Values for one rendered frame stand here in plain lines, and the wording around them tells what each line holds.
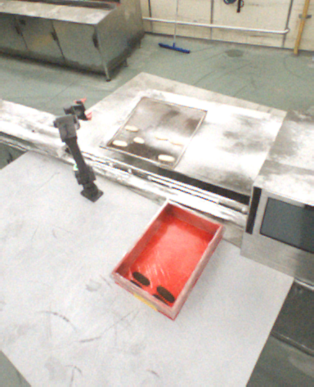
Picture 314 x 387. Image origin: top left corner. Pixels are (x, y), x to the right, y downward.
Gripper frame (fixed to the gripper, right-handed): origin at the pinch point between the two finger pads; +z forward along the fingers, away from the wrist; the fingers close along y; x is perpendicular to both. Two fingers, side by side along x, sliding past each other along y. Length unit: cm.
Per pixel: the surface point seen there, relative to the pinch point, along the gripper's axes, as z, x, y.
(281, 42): 347, 58, 99
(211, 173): -13, 80, 40
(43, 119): 8, -60, 14
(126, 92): 62, -16, 22
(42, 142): -24.9, -27.9, 12.1
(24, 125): -14, -53, 6
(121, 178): -31, 32, 32
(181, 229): -49, 75, 47
